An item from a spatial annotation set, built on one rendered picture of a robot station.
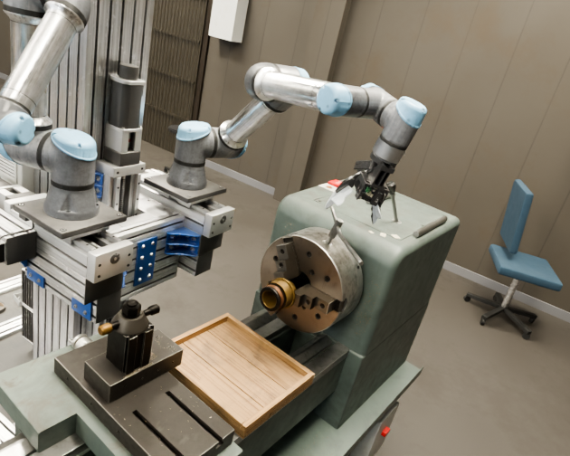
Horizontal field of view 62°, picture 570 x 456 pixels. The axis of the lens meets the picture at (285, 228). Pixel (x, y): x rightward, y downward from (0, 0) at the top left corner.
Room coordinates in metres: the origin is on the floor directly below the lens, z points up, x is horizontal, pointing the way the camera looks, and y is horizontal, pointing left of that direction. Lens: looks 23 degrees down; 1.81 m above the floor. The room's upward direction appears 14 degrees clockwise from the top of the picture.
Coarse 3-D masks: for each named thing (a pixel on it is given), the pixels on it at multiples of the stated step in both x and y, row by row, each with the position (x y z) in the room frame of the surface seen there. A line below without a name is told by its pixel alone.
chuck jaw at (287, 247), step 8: (288, 240) 1.32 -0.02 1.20; (280, 248) 1.28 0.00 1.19; (288, 248) 1.28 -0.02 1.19; (280, 256) 1.28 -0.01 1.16; (288, 256) 1.27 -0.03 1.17; (296, 256) 1.29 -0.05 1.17; (280, 264) 1.26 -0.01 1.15; (288, 264) 1.25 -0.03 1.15; (296, 264) 1.28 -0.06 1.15; (280, 272) 1.22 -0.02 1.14; (288, 272) 1.24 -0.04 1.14; (296, 272) 1.27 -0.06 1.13
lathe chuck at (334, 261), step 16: (304, 240) 1.29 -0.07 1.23; (320, 240) 1.30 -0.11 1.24; (336, 240) 1.33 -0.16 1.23; (272, 256) 1.34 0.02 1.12; (304, 256) 1.28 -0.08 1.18; (320, 256) 1.25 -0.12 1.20; (336, 256) 1.26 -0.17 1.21; (272, 272) 1.34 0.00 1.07; (304, 272) 1.27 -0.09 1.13; (320, 272) 1.25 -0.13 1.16; (336, 272) 1.22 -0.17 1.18; (352, 272) 1.27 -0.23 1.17; (320, 288) 1.24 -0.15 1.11; (336, 288) 1.21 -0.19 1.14; (352, 288) 1.25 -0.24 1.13; (352, 304) 1.26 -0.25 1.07; (288, 320) 1.28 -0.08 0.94; (304, 320) 1.25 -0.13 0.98; (320, 320) 1.22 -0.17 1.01; (336, 320) 1.21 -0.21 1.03
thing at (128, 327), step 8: (120, 312) 0.85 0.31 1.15; (112, 320) 0.84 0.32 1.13; (120, 320) 0.83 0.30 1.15; (128, 320) 0.83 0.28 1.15; (136, 320) 0.84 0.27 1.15; (144, 320) 0.86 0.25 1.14; (120, 328) 0.82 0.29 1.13; (128, 328) 0.82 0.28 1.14; (136, 328) 0.83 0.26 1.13; (144, 328) 0.84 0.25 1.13
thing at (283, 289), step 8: (272, 280) 1.23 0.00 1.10; (280, 280) 1.20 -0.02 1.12; (288, 280) 1.21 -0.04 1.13; (264, 288) 1.17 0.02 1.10; (272, 288) 1.16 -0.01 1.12; (280, 288) 1.18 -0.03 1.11; (288, 288) 1.19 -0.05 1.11; (264, 296) 1.18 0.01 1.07; (272, 296) 1.21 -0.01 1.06; (280, 296) 1.15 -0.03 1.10; (288, 296) 1.17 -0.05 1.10; (264, 304) 1.16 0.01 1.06; (272, 304) 1.18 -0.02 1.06; (280, 304) 1.15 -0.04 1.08; (288, 304) 1.17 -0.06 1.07
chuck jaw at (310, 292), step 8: (304, 288) 1.23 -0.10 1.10; (312, 288) 1.24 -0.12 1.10; (296, 296) 1.19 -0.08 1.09; (304, 296) 1.20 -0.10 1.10; (312, 296) 1.19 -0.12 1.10; (320, 296) 1.20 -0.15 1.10; (328, 296) 1.21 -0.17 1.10; (296, 304) 1.18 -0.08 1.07; (304, 304) 1.19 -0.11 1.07; (312, 304) 1.19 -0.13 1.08; (320, 304) 1.19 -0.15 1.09; (328, 304) 1.17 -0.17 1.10; (336, 304) 1.21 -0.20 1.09; (328, 312) 1.18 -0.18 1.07
